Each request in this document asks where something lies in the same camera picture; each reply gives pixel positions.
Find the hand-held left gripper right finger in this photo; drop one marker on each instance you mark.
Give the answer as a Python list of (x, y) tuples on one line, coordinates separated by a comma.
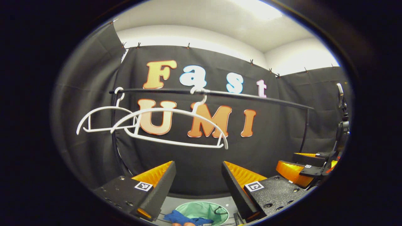
[(237, 191)]

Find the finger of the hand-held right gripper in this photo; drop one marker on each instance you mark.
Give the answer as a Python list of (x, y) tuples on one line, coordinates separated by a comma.
[(309, 159), (292, 172)]

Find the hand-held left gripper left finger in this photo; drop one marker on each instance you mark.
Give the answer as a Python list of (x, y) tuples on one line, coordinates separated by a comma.
[(158, 191)]

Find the green laundry hamper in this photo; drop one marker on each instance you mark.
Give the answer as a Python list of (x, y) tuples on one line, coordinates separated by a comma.
[(201, 208)]

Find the white plastic hanger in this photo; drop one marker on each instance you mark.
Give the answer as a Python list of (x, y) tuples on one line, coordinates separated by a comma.
[(110, 107), (225, 145)]

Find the black clothes rack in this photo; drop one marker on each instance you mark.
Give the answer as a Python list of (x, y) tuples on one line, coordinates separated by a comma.
[(163, 90)]

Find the black backdrop cloth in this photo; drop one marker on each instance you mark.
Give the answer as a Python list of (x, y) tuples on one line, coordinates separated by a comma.
[(188, 163)]

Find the long ceiling light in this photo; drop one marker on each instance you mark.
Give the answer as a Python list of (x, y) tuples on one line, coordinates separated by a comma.
[(257, 9)]

